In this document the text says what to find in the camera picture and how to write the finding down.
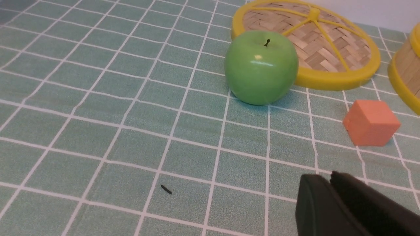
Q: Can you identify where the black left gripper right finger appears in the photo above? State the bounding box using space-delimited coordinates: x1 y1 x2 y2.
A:
330 171 420 236

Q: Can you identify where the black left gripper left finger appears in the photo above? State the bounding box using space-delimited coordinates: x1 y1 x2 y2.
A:
295 174 371 236

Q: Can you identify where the bamboo steamer lid yellow rim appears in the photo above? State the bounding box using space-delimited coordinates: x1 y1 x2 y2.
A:
231 0 381 91

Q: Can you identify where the orange cube block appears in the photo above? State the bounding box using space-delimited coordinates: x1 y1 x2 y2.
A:
343 100 401 147

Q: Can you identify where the green apple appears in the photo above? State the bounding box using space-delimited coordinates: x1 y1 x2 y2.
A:
224 30 299 106

